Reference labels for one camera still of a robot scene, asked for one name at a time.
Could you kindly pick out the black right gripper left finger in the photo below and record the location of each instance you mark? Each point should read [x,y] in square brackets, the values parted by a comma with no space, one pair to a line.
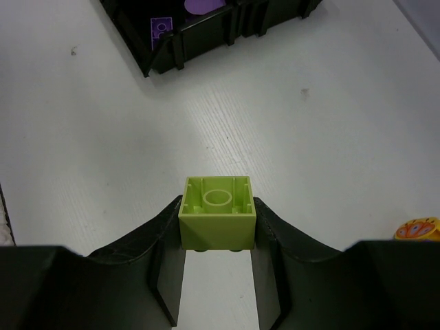
[134,282]

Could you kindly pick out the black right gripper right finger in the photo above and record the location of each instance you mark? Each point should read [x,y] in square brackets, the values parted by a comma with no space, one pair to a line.
[301,283]

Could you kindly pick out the orange round lego piece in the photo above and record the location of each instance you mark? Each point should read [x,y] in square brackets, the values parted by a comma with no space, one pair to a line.
[425,229]

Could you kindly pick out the yellow green lego brick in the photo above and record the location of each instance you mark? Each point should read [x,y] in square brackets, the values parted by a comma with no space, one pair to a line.
[217,213]

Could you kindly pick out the purple 2x4 lego brick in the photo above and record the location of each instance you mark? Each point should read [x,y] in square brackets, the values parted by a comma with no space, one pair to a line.
[159,26]

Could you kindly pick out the purple round paw lego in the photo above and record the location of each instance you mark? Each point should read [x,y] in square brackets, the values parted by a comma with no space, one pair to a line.
[202,7]

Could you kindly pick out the black four-compartment bin tray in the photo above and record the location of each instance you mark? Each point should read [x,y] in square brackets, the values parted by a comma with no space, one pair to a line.
[194,35]

